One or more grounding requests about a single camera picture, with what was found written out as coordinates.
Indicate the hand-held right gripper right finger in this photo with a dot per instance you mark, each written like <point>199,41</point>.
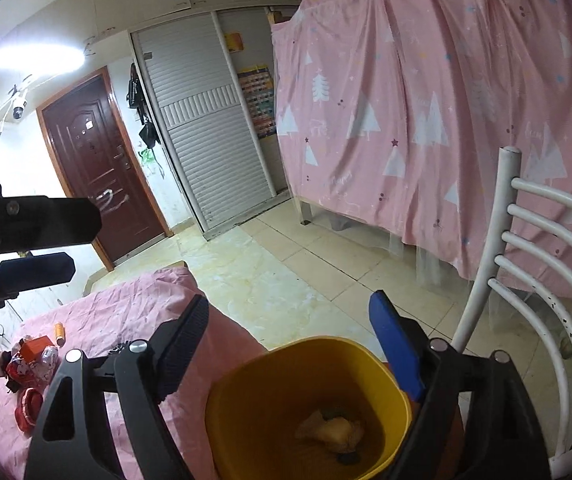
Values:
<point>397,350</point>

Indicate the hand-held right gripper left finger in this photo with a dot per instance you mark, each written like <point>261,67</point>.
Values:
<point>181,355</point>

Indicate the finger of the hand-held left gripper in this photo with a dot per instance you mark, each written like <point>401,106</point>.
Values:
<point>50,220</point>
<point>40,271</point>

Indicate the red printed snack wrapper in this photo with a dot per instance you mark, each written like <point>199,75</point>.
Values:
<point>33,372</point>

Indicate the yellow plastic bin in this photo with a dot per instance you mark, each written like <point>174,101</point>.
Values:
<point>286,380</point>

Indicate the brown door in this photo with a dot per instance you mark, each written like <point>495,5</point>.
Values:
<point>100,160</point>

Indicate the orange small box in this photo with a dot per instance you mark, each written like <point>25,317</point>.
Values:
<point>35,349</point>

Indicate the pink tablecloth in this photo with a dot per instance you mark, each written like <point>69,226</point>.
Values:
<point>110,320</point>

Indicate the food scrap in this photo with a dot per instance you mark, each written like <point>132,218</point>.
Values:
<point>333,430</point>

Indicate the ceiling tube light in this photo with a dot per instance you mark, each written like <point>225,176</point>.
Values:
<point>25,57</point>

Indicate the black hanging bag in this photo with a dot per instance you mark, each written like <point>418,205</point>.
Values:
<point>140,105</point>

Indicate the white metal chair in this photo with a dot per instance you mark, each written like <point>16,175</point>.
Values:
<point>546,270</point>

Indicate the white shutter wardrobe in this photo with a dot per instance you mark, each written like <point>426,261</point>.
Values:
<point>205,120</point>

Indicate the white security camera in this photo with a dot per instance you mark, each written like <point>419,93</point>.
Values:
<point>17,105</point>

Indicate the colourful wall chart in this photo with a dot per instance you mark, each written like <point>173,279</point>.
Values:
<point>258,102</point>

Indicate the yellow wall sticker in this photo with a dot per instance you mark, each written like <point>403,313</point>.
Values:
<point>233,42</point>

